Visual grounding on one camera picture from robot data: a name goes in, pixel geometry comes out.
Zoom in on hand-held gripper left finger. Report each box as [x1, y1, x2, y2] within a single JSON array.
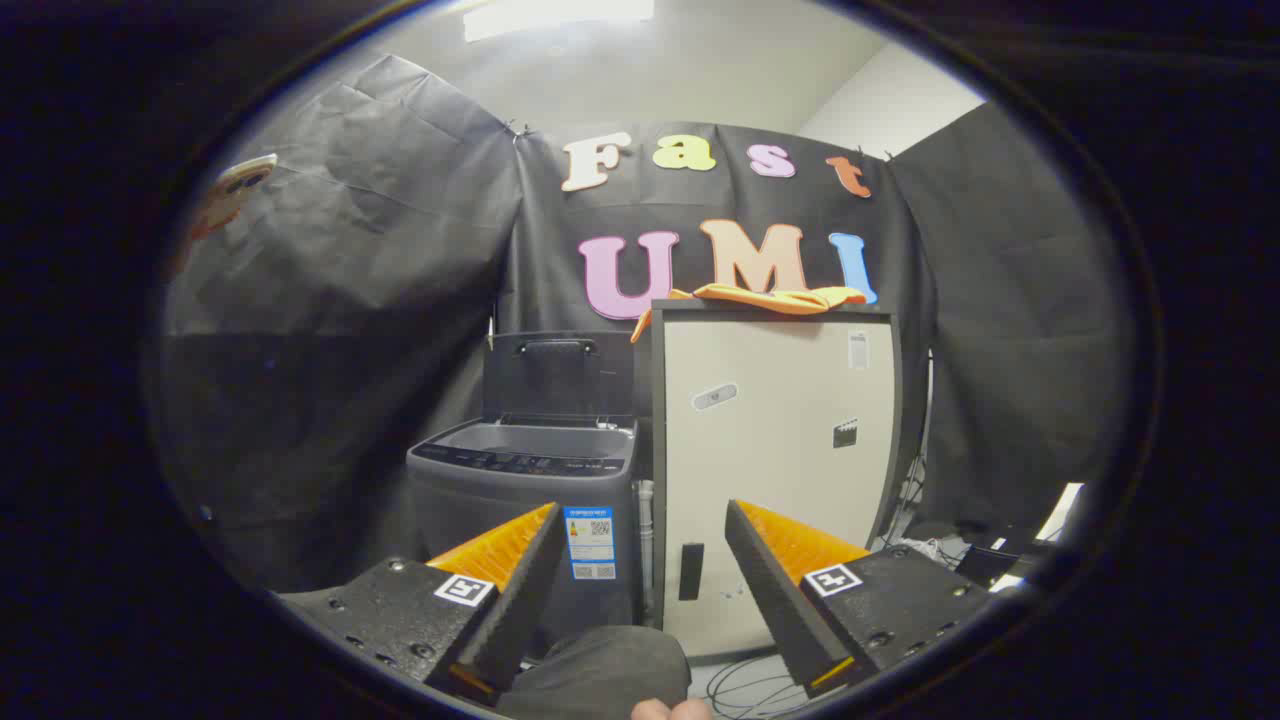
[[278, 502, 566, 706]]

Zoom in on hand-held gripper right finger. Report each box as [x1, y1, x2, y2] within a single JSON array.
[[724, 498, 1003, 699]]

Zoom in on grey washing machine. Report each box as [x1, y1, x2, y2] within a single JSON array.
[[405, 416, 641, 661]]

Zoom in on orange polo shirt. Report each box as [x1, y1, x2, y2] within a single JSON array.
[[630, 283, 869, 344]]

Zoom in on person's dark trouser leg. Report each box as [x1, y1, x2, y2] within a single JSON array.
[[497, 626, 693, 720]]

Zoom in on white drain pipe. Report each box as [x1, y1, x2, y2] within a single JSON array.
[[638, 480, 656, 616]]

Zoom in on black box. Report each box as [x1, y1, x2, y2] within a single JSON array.
[[955, 540, 1041, 591]]

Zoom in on black backdrop cloth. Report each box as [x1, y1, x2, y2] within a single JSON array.
[[160, 52, 1136, 601]]

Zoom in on ceiling light panel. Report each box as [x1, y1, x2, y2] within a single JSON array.
[[462, 0, 656, 43]]

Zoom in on black floor cables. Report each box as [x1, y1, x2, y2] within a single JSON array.
[[705, 655, 841, 719]]

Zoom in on beige cabinet with black frame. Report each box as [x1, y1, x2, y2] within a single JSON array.
[[650, 298, 906, 661]]

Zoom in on round cartoon wall decoration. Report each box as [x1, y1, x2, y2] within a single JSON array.
[[190, 153, 279, 241]]

